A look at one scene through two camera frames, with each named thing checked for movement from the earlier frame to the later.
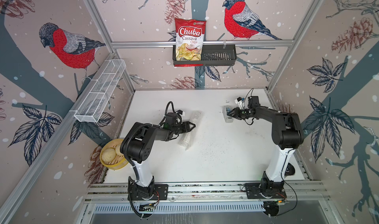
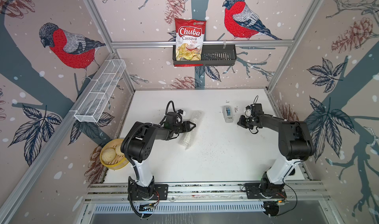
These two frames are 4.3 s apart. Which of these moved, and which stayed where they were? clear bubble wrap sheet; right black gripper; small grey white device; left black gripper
Moved: right black gripper
Stayed: left black gripper; clear bubble wrap sheet; small grey white device
